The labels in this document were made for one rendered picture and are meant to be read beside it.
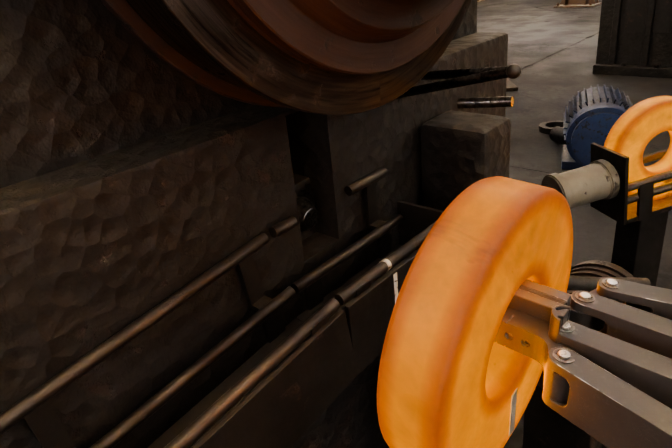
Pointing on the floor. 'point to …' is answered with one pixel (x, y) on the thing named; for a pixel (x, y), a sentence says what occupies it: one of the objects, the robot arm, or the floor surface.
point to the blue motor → (590, 122)
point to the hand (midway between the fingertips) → (492, 301)
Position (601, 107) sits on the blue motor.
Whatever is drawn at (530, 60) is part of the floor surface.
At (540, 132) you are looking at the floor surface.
